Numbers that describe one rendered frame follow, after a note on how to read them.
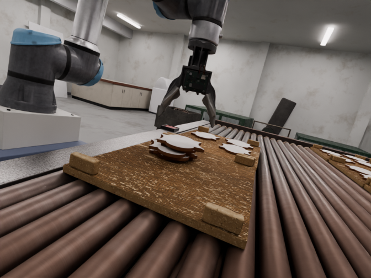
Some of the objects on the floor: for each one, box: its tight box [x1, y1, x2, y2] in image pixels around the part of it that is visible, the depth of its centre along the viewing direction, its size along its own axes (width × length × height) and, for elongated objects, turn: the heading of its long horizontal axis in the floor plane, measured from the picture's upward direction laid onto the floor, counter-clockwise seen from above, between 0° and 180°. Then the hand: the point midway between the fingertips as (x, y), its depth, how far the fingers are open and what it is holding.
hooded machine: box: [149, 77, 174, 115], centre depth 880 cm, size 78×66×153 cm
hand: (185, 122), depth 58 cm, fingers open, 14 cm apart
